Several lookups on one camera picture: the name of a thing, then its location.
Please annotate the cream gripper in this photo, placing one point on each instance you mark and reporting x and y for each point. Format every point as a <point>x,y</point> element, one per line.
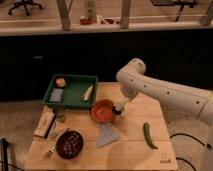
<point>123,102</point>

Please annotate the white handled black brush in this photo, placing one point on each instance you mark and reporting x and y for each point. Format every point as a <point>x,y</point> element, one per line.
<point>117,110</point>

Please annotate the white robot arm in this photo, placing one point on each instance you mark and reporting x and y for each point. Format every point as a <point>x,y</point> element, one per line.
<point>198,102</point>

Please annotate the red bowl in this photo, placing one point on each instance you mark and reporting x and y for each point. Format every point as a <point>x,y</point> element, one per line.
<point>102,111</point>

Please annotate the dark brown patterned bowl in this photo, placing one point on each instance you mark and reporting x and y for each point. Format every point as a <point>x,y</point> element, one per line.
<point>69,144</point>

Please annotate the yellow corn cob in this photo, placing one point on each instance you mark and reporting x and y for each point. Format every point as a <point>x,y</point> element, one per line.
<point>87,93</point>

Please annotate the green chili pepper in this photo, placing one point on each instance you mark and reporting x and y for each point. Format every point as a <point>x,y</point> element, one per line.
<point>147,135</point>

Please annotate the grey triangular cloth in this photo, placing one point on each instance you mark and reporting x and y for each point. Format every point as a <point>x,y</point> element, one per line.
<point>106,135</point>

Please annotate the green plastic tray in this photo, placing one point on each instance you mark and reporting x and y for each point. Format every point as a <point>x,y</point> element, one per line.
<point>76,85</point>

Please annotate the small glass jar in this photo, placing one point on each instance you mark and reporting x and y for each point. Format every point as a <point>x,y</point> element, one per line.
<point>60,114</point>

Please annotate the orange sponge cube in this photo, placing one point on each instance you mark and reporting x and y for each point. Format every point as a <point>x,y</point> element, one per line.
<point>60,82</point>

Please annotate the grey scrub pad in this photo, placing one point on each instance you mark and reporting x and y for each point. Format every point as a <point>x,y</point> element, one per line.
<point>56,95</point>

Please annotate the metal fork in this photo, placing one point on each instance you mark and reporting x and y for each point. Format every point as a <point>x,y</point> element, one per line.
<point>52,148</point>

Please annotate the small red dish background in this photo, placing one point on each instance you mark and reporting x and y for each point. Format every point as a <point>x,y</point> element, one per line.
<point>84,21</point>

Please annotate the white bottle background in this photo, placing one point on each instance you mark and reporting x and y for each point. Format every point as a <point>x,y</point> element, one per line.
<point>91,10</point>

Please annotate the black stand lower left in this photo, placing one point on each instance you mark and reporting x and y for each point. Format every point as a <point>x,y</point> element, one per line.
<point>4,157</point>

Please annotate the black office chair left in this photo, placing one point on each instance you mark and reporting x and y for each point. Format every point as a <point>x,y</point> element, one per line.
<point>24,3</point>

